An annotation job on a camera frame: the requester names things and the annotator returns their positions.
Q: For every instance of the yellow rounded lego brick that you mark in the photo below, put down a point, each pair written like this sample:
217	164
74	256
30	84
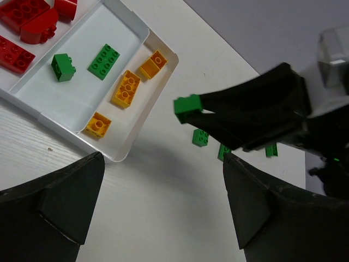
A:
153	65

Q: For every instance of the red curved lego brick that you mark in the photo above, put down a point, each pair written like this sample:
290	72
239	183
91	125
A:
40	29

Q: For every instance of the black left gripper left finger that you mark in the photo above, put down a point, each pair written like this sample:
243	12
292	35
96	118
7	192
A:
48	218

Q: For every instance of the red arched lego brick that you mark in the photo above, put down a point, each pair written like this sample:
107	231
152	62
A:
66	9

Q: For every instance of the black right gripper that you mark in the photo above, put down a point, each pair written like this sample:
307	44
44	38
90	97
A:
325	136

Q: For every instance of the small green cube lego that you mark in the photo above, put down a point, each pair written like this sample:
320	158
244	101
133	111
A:
184	106

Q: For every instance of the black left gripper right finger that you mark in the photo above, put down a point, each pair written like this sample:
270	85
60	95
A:
277	221

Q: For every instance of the green lego plate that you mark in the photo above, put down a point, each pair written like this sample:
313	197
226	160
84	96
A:
103	62

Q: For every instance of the small red lego brick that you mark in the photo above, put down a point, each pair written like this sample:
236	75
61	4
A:
16	13

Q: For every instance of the green square lego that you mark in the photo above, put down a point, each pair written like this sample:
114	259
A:
200	138

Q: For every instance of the green square lego brick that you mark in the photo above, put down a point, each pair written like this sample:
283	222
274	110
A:
271	151

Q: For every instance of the small yellow lego brick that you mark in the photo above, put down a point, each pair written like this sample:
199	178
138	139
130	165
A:
98	125

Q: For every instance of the white divided sorting tray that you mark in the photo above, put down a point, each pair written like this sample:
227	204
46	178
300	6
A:
67	107

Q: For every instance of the green long lego brick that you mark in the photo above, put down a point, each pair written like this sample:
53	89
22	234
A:
222	151

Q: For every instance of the small green lego brick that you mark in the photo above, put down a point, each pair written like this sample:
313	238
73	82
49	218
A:
62	67

